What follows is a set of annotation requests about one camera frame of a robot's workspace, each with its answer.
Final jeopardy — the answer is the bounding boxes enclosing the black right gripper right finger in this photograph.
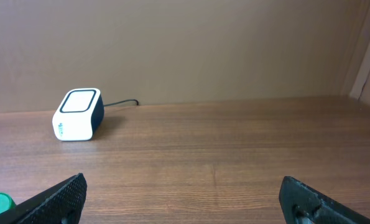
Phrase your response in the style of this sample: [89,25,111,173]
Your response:
[279,176,370,224]

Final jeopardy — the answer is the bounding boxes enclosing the black scanner cable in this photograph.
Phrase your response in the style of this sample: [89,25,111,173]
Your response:
[103,98,139,108]

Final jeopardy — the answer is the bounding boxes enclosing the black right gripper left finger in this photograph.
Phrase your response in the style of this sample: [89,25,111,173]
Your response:
[0,173,87,224]

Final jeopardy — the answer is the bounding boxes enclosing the white barcode scanner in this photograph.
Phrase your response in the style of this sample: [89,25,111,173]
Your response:
[52,88,104,141]

